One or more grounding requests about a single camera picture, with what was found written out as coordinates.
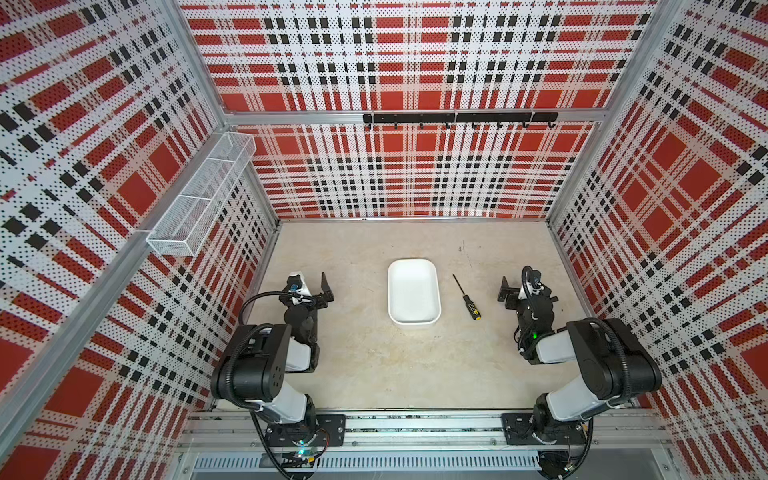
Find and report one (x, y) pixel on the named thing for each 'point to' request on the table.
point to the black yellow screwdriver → (474, 312)
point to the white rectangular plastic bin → (414, 292)
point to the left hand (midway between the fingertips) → (314, 275)
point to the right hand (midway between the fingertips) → (523, 278)
